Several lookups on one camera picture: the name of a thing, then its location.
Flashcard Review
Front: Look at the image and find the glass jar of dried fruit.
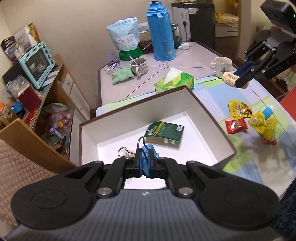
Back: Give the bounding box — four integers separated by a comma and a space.
138, 22, 153, 54

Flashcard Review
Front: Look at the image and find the white power adapter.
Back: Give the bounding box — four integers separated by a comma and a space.
181, 43, 190, 50

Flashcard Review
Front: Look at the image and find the white brown-edged storage box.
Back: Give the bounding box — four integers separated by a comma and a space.
79, 86, 236, 168

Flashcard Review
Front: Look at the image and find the yellow chestnut snack pouch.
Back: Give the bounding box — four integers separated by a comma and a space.
228, 100, 253, 120

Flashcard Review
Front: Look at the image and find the small yellow snack pouch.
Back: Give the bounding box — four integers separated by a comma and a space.
248, 111, 278, 145

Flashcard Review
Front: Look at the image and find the small phone stand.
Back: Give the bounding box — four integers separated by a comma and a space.
107, 52, 120, 67

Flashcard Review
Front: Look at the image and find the dark red box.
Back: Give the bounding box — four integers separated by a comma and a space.
18, 85, 42, 113

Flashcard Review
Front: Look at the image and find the teal toaster oven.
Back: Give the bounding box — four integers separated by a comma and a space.
18, 41, 56, 90

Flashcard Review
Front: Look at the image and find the white cartoon mug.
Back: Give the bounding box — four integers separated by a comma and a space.
211, 56, 232, 78

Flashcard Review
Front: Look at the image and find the cream hair scrunchie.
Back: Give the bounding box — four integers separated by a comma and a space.
222, 72, 240, 88

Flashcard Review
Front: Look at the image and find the blue binder clip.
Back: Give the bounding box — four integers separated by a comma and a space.
117, 137, 159, 178

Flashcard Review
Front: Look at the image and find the green tissue pack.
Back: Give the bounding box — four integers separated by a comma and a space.
154, 68, 195, 93

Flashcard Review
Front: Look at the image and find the quilted beige chair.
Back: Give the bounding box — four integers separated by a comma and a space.
0, 140, 55, 227

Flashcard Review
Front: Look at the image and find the checkered tablecloth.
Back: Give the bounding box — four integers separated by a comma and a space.
96, 75, 296, 197

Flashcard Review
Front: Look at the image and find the blue thermos flask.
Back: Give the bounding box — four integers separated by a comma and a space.
146, 1, 176, 62

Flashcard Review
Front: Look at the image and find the green folded cloth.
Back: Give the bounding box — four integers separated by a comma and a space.
112, 66, 134, 85

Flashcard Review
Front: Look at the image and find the teal electric kettle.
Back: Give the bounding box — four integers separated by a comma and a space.
171, 24, 182, 48

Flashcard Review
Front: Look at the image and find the black white appliance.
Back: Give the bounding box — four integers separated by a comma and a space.
171, 1, 215, 49

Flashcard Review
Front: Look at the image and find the blue cream tube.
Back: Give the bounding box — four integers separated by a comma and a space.
262, 105, 274, 120

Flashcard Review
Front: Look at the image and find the dark green packet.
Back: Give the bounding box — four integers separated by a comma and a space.
144, 121, 185, 148

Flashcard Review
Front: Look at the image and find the spotted mug with spoon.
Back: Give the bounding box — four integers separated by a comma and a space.
129, 57, 148, 77

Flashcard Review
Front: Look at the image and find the light blue resealable bag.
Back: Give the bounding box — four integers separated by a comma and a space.
106, 17, 140, 51

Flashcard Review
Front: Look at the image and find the wooden shelf cabinet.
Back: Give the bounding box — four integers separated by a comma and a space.
1, 54, 91, 173

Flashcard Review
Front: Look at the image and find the red candy packet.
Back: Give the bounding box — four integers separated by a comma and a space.
225, 118, 248, 134

